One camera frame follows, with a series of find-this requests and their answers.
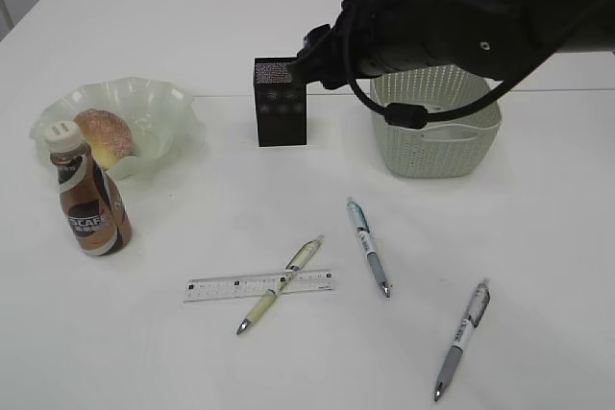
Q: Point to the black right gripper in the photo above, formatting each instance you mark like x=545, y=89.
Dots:
x=374, y=37

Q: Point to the golden sugared bread roll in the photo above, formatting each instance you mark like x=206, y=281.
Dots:
x=108, y=136

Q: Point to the clear plastic ruler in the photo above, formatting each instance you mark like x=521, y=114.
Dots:
x=253, y=286

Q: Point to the brown Nescafe coffee bottle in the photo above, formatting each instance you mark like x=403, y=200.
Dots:
x=90, y=200

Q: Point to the grey white ballpoint pen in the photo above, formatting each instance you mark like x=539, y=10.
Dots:
x=469, y=322

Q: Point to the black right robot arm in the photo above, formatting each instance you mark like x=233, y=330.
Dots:
x=490, y=38

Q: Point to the black square pen holder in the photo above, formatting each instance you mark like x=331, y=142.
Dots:
x=280, y=104

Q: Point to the pale green wavy glass plate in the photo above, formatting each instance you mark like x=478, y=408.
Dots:
x=159, y=114

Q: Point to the blue grey ballpoint pen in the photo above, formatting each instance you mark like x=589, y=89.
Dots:
x=370, y=251

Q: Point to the green plastic woven basket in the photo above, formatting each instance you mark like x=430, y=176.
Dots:
x=442, y=149

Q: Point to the cream green ballpoint pen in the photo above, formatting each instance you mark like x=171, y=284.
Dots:
x=268, y=298

